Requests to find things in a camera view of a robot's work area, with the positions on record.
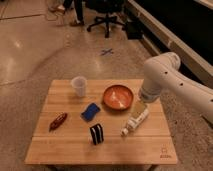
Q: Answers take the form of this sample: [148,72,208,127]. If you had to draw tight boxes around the red brown toy boat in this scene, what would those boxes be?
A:
[49,113,67,131]

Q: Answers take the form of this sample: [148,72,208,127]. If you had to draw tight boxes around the person's legs and shoes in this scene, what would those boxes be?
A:
[49,0,84,27]

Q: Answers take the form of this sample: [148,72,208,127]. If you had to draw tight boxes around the orange bowl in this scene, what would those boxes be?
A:
[103,85,134,110]

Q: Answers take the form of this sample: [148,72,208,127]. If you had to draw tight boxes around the black office chair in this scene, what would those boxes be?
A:
[85,0,125,38]

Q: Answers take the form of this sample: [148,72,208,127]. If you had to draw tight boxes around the blue sponge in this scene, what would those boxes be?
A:
[81,103,100,121]

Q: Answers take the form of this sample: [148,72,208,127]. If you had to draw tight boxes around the white plastic bottle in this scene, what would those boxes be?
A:
[121,109,149,136]

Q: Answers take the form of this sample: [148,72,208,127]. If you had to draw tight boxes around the black box on floor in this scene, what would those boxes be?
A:
[125,22,143,40]

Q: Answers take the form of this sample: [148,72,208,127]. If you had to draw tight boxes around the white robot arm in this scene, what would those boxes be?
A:
[138,52,213,124]

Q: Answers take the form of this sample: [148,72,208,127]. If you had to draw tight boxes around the clear plastic cup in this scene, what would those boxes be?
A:
[71,76,87,97]

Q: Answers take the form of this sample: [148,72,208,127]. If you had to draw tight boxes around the black white striped eraser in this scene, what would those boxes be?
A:
[90,124,104,145]

